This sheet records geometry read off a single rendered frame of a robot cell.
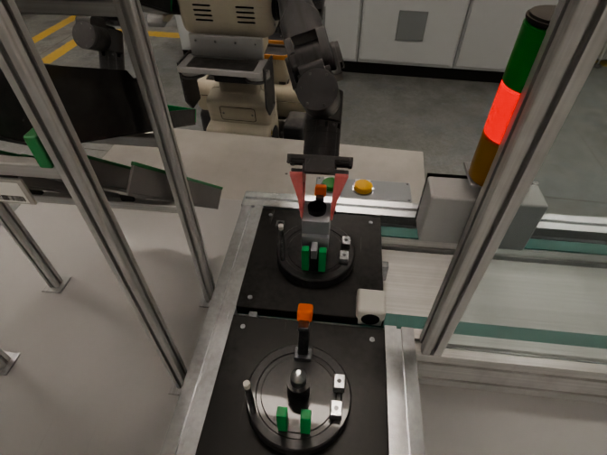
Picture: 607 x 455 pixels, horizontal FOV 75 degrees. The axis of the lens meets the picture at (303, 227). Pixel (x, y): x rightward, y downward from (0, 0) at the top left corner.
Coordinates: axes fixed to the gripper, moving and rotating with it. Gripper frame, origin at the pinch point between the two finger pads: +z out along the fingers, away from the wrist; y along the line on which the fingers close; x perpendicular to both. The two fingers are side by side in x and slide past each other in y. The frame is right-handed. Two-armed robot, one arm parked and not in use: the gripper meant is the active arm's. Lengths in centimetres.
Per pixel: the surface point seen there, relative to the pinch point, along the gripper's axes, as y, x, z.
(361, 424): 8.4, -14.0, 26.4
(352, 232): 6.5, 12.2, 3.5
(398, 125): 43, 232, -59
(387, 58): 36, 284, -125
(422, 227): 13.1, -17.5, 0.0
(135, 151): -56, 47, -13
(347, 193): 5.1, 22.4, -4.0
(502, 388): 32.0, 0.8, 26.2
